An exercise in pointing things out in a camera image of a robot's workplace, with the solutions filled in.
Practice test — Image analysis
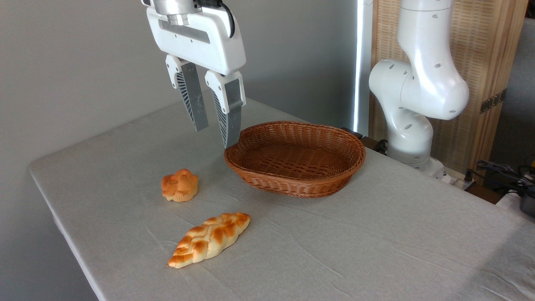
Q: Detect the white power strip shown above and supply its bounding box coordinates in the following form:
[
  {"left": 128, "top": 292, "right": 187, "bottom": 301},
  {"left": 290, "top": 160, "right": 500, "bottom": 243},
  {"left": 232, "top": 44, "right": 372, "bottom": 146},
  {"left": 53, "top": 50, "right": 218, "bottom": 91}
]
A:
[{"left": 435, "top": 167, "right": 477, "bottom": 189}]

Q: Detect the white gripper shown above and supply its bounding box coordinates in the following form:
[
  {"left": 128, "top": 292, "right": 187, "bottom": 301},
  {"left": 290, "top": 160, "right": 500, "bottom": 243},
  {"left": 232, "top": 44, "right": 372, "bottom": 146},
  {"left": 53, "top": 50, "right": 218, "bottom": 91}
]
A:
[{"left": 146, "top": 7, "right": 247, "bottom": 149}]

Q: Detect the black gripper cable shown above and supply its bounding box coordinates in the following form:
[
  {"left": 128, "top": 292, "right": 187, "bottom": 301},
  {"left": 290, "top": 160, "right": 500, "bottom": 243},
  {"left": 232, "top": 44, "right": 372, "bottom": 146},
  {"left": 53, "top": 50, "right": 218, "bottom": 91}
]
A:
[{"left": 194, "top": 0, "right": 236, "bottom": 38}]

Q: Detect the brown oval wicker basket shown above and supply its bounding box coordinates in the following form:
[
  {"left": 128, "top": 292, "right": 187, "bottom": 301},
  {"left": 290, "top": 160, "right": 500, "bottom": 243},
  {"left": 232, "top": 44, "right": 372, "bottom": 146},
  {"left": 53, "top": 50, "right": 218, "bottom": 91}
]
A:
[{"left": 224, "top": 121, "right": 367, "bottom": 198}]

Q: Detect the long braided bread loaf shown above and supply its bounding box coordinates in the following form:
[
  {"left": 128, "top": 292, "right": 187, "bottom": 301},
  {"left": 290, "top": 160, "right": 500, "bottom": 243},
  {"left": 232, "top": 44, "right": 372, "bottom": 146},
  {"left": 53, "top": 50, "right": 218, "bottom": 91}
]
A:
[{"left": 168, "top": 212, "right": 251, "bottom": 269}]

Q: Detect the white vertical post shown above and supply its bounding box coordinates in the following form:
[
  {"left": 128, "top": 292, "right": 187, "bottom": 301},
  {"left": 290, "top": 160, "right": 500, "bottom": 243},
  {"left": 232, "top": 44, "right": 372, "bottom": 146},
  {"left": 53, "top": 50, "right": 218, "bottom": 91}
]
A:
[{"left": 353, "top": 0, "right": 374, "bottom": 137}]

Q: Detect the wooden folding screen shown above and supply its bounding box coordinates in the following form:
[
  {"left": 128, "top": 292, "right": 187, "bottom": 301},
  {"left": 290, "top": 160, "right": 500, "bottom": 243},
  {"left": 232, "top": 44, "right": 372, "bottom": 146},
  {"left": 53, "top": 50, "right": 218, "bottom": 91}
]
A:
[{"left": 370, "top": 0, "right": 529, "bottom": 184}]

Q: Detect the small round orange bun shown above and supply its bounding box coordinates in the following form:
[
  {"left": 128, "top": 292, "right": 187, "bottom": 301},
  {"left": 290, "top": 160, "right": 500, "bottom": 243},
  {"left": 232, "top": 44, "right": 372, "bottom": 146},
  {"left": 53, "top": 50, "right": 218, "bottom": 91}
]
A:
[{"left": 161, "top": 168, "right": 199, "bottom": 202}]

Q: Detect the black cable bundle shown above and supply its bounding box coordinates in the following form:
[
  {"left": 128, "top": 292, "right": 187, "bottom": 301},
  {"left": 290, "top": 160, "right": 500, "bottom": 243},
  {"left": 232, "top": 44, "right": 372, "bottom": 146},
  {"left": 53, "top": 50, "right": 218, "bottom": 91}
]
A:
[{"left": 476, "top": 160, "right": 535, "bottom": 198}]

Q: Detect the grey tablecloth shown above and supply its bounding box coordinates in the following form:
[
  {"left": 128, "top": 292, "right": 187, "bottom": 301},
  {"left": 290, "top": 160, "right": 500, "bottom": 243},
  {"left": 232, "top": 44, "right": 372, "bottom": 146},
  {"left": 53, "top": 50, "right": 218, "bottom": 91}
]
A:
[{"left": 28, "top": 97, "right": 535, "bottom": 301}]

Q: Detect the dark metal screen hinge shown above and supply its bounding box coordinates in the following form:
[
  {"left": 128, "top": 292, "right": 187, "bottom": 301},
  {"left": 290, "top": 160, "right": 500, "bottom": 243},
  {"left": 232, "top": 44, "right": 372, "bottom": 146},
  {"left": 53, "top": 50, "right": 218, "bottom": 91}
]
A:
[{"left": 480, "top": 89, "right": 507, "bottom": 114}]

